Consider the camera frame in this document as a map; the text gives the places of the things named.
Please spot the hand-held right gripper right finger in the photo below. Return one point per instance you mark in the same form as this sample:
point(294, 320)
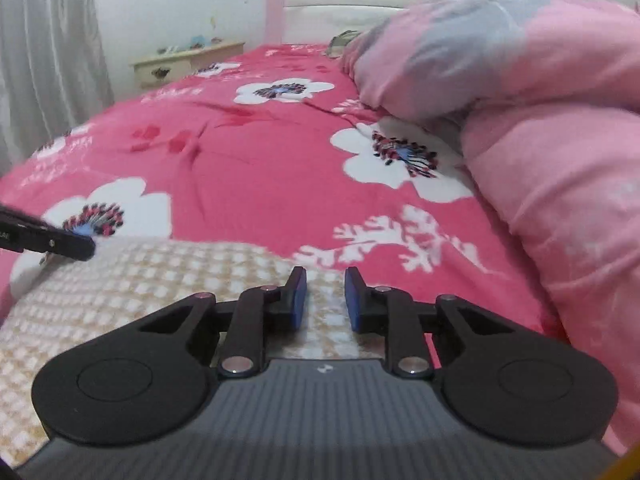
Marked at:
point(354, 300)

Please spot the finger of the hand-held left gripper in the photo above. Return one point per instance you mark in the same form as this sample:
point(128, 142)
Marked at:
point(55, 240)

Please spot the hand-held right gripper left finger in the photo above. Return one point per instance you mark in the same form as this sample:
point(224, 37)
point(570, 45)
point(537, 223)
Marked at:
point(300, 300)

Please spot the beige white houndstooth cardigan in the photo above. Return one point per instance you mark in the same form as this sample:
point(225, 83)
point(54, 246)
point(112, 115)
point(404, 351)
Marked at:
point(125, 285)

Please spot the pink floral bed sheet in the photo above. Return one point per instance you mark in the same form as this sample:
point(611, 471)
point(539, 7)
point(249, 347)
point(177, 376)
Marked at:
point(260, 160)

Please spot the grey sheer curtain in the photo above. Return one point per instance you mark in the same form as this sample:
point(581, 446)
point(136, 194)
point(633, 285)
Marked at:
point(45, 35)

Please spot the cream nightstand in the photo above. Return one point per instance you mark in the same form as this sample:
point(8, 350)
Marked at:
point(175, 65)

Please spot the light pink quilt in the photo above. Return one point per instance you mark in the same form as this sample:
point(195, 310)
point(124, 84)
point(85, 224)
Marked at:
point(550, 185)

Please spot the grey green cloth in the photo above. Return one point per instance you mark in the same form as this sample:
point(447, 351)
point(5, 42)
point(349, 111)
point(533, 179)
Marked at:
point(342, 44)

